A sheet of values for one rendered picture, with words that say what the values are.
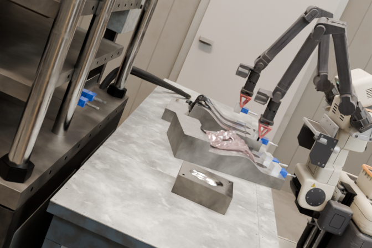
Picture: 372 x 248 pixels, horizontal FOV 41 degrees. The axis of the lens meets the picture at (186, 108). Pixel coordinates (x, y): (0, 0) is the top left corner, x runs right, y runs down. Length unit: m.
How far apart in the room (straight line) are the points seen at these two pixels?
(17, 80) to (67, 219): 0.41
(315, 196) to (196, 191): 1.03
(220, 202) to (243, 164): 0.42
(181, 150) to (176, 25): 2.36
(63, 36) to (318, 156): 1.55
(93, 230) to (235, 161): 0.85
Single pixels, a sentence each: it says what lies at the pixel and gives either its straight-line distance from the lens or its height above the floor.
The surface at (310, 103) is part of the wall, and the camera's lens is 4.53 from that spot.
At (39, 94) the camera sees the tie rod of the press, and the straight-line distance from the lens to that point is 1.37.
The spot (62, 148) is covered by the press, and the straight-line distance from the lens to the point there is 1.75.
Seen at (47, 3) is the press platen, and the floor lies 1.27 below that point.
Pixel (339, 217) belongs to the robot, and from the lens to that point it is 2.59.
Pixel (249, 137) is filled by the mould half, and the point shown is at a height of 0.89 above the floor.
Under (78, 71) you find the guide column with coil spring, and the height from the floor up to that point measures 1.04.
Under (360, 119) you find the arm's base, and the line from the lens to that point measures 2.37.
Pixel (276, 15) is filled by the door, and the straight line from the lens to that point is 4.26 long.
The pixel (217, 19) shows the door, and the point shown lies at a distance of 4.20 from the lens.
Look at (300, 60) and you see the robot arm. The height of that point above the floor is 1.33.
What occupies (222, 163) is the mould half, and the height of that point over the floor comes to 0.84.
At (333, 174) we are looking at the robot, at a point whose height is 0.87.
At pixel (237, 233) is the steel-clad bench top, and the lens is 1.65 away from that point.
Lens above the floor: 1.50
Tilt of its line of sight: 15 degrees down
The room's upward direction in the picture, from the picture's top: 23 degrees clockwise
